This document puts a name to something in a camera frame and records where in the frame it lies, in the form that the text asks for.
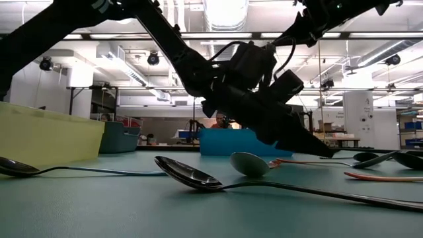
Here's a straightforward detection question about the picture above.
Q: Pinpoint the wooden background desk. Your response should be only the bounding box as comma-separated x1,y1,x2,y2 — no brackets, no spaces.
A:
312,132,362,149

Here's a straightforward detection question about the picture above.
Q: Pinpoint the white rectangular ceiling duct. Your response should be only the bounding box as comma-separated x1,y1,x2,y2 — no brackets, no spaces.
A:
95,44,173,102

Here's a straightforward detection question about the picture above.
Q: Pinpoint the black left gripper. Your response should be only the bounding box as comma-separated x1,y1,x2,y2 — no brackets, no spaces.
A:
202,86,336,159

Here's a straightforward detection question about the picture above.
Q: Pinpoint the bright blue plastic bin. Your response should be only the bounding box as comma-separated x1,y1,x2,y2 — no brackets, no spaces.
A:
199,128,294,157

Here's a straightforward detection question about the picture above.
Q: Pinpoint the cardboard box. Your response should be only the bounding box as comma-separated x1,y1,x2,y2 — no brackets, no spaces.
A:
317,120,334,132

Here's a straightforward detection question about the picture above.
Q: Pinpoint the orange-handled metal spoon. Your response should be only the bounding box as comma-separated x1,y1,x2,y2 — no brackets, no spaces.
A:
276,151,401,169
343,171,423,183
230,151,282,178

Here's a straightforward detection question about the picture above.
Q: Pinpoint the translucent yellow plastic bin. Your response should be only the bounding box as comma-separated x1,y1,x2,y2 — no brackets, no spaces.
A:
0,100,106,166

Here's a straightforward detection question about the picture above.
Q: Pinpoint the black ceiling spotlight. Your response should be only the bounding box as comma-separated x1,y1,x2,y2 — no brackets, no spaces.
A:
38,56,54,72
385,53,402,66
147,51,161,66

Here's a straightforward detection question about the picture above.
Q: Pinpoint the teal table mat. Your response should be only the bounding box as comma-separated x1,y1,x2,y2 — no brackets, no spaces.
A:
0,150,423,238

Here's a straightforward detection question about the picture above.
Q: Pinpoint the grey-blue plastic bin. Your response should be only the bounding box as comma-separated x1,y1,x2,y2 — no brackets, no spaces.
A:
98,121,141,155

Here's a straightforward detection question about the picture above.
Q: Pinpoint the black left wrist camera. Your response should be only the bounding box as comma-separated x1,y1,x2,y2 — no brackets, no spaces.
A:
270,68,305,104

